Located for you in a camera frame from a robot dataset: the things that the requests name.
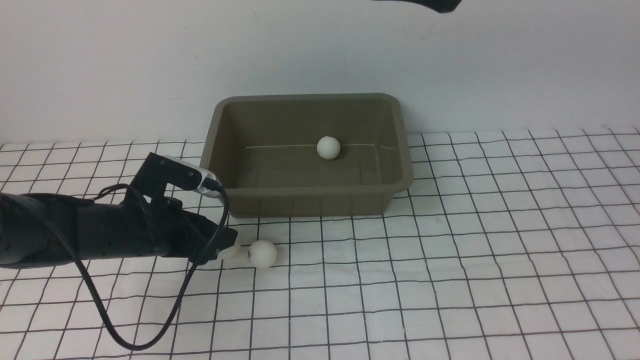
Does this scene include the white table-tennis ball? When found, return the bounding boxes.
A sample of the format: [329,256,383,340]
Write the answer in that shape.
[217,238,242,260]
[247,240,278,269]
[316,136,341,160]

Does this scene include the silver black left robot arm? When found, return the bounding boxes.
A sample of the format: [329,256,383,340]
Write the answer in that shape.
[1,193,238,269]

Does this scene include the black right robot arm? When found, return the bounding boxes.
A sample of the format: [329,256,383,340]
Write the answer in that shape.
[378,0,462,14]

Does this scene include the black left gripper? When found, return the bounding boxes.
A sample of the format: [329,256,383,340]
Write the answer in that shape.
[93,200,238,265]

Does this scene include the olive green plastic bin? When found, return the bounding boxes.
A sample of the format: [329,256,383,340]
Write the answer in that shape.
[199,93,414,218]

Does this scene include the black left camera cable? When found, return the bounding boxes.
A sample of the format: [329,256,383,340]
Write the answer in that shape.
[0,182,231,352]

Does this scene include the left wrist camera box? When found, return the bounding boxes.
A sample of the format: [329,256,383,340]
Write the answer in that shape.
[130,152,224,199]

